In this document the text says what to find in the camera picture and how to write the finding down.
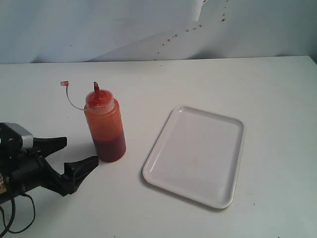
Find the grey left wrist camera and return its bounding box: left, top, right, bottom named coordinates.
left=0, top=122, right=34, bottom=152

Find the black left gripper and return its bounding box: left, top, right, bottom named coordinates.
left=0, top=137, right=99, bottom=198

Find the white rectangular plastic tray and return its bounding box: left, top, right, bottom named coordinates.
left=142, top=106, right=245, bottom=209

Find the red sauce squeeze bottle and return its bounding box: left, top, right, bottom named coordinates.
left=60, top=81, right=126, bottom=163

